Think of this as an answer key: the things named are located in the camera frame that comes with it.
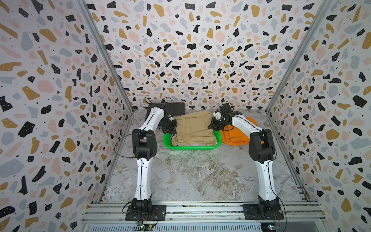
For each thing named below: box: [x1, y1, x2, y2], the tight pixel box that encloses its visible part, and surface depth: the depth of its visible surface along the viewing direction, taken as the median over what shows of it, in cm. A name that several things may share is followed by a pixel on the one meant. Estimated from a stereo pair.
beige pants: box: [171, 111, 218, 147], surface depth 100 cm
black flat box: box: [161, 101, 186, 117], surface depth 124 cm
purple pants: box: [185, 144, 209, 147], surface depth 92 cm
